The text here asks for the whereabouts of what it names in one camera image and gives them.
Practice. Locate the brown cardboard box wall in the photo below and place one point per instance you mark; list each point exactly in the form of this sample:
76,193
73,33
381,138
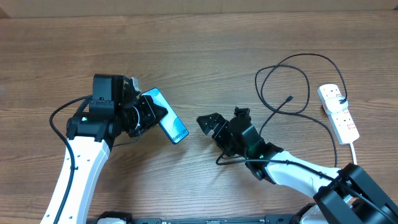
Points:
83,8

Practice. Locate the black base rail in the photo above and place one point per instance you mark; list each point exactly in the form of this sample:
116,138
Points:
123,217

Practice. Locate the Samsung Galaxy smartphone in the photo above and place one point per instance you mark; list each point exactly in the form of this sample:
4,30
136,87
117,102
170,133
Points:
170,123

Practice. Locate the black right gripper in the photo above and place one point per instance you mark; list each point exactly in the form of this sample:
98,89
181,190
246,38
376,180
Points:
214,118

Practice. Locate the white charger plug adapter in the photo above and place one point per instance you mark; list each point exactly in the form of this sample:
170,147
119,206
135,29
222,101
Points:
335,104

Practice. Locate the white power strip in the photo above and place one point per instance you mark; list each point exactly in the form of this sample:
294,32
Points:
338,114

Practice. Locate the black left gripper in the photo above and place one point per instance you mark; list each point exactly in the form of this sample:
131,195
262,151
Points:
153,114

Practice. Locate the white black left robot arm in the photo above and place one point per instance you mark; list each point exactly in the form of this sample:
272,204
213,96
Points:
115,106

